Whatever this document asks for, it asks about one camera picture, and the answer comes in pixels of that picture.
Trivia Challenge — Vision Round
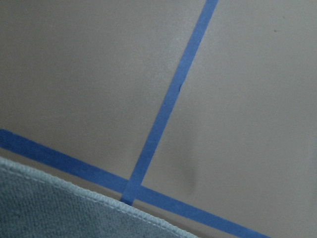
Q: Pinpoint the pink towel with grey back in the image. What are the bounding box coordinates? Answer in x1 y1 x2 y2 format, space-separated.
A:
0 158 192 238

